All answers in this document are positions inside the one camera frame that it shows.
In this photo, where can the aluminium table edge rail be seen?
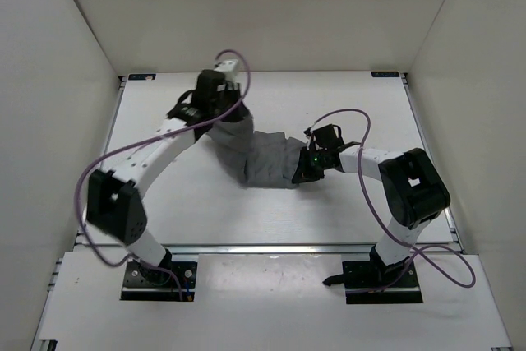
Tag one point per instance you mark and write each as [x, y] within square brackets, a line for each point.
[269, 249]

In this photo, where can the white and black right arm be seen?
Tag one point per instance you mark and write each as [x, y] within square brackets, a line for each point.
[414, 191]

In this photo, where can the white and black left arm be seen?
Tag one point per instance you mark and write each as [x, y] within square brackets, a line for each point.
[115, 196]

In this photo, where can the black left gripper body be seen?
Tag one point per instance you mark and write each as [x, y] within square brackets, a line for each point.
[226, 101]

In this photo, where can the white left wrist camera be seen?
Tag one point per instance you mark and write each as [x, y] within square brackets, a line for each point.
[230, 68]

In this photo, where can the white front cover board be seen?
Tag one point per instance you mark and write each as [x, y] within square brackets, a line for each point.
[257, 302]

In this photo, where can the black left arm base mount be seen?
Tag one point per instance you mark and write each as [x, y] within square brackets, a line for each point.
[147, 285]

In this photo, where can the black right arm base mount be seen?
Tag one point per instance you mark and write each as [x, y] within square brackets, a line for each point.
[369, 282]

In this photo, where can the blue label sticker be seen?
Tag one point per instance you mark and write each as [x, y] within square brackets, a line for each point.
[384, 74]
[141, 77]

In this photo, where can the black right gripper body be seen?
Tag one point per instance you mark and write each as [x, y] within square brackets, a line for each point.
[318, 162]

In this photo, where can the blue label sticker right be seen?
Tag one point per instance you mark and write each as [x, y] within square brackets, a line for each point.
[384, 74]

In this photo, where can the blue label sticker left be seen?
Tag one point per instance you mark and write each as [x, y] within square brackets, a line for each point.
[141, 77]

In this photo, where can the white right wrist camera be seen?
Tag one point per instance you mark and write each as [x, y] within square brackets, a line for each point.
[309, 134]

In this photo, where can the grey pleated skirt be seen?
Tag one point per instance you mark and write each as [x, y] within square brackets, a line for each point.
[254, 158]

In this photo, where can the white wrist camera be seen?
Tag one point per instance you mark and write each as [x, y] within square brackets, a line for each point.
[230, 68]
[309, 134]

